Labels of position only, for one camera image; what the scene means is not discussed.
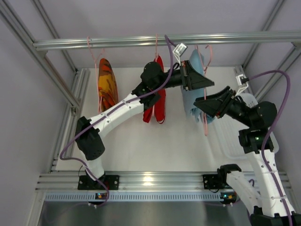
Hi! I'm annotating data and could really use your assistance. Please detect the slotted cable duct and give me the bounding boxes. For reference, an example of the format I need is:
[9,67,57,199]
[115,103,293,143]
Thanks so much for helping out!
[44,192,225,202]

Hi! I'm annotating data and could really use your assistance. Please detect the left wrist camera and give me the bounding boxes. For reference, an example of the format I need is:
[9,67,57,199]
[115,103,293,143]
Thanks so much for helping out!
[173,42,188,64]

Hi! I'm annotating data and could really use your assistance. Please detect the pink hanger with orange garment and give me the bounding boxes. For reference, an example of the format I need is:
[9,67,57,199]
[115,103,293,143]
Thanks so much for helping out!
[87,36,105,113]

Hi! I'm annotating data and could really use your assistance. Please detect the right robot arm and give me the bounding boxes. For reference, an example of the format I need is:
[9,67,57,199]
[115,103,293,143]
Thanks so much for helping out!
[194,87,301,226]

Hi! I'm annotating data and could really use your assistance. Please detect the left aluminium frame post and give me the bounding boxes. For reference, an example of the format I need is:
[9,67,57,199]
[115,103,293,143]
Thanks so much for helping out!
[0,0,80,113]

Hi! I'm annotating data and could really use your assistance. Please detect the pink hanger of blue garment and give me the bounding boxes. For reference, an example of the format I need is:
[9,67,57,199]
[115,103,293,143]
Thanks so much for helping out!
[195,44,213,137]

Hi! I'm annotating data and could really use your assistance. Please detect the white plastic basket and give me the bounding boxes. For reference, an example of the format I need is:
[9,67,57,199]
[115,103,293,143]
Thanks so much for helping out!
[210,93,279,160]

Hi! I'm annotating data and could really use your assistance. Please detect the orange patterned garment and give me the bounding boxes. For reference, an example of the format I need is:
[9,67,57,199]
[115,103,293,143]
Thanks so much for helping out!
[98,58,119,112]

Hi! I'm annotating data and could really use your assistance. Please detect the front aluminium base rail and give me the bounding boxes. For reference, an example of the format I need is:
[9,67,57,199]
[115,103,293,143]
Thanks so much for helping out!
[35,171,214,192]

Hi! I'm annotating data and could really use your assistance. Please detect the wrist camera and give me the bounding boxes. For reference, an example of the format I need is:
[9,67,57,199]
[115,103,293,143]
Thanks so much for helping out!
[173,42,188,64]
[236,74,249,96]

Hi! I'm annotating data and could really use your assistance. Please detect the right aluminium frame post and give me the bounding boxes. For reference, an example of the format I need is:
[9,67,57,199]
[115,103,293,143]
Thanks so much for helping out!
[245,0,301,101]

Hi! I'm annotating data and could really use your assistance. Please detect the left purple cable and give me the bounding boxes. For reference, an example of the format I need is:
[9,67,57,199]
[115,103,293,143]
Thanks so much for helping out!
[58,34,184,208]

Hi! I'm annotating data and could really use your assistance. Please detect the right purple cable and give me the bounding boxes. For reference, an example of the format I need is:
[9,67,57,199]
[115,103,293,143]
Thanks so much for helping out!
[244,70,294,226]

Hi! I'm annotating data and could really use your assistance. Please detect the red trousers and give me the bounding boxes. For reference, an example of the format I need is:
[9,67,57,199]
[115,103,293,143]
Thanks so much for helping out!
[143,55,167,125]

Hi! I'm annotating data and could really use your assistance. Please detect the aluminium hanging rail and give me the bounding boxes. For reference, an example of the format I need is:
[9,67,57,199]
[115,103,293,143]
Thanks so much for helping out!
[33,30,301,50]

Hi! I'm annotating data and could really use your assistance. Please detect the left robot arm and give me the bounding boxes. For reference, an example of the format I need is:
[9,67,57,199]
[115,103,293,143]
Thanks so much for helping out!
[75,60,214,181]

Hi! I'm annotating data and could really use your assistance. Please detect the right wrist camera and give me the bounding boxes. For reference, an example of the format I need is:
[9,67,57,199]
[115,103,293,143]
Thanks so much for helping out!
[236,74,249,96]

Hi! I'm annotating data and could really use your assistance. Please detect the pink hanger of red trousers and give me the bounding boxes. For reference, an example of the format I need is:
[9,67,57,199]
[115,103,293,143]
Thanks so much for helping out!
[152,34,158,117]

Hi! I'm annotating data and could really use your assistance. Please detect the purple cable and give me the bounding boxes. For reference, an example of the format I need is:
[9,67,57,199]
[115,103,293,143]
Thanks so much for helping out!
[58,34,184,208]
[244,70,294,226]

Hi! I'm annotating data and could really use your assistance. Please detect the aluminium frame post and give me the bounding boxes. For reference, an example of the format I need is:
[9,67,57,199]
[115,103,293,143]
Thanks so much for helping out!
[0,0,80,113]
[245,0,301,101]

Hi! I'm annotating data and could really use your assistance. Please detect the light blue garment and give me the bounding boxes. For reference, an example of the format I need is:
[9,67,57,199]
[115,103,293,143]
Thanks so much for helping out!
[181,49,205,122]

